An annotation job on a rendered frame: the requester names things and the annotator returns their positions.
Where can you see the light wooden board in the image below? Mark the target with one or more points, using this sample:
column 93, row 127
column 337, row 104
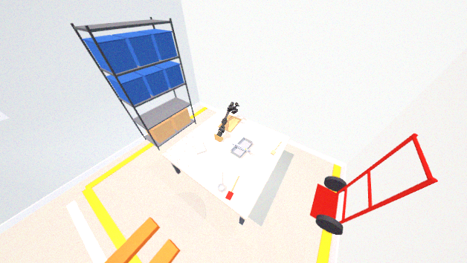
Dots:
column 231, row 123

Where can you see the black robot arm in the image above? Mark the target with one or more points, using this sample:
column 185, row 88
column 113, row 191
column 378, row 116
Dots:
column 224, row 120

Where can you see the white saucepan with long handle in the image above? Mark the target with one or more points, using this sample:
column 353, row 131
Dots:
column 221, row 187

